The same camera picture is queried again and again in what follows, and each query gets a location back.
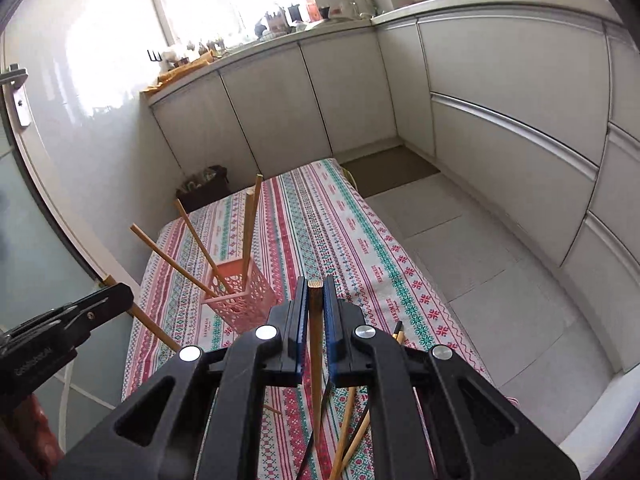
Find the black chopstick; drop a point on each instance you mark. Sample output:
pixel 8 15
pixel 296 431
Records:
pixel 314 434
pixel 399 332

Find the person's left hand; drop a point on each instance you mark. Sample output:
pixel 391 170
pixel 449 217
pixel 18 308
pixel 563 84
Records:
pixel 31 429

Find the pink plastic utensil basket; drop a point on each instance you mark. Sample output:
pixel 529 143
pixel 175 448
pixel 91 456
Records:
pixel 248 304

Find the black trash bin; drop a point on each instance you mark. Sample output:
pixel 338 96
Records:
pixel 203 188

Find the yellow cloth on counter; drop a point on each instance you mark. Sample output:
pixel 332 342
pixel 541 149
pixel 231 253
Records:
pixel 165 79

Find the bamboo chopstick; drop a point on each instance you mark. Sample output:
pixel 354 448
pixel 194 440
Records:
pixel 315 327
pixel 249 200
pixel 255 203
pixel 341 443
pixel 136 312
pixel 353 448
pixel 174 264
pixel 216 273

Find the patterned striped tablecloth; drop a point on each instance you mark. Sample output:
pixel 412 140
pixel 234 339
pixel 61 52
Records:
pixel 311 223

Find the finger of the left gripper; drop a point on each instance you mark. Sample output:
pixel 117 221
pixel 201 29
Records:
pixel 70 325

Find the brown floor mat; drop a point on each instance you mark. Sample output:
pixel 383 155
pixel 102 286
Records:
pixel 380 172

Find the silver door handle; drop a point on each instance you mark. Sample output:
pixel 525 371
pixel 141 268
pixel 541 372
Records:
pixel 14 78

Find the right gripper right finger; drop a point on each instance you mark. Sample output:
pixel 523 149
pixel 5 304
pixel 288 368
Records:
pixel 432 415

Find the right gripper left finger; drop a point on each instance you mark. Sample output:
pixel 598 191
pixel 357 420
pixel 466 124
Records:
pixel 199 415

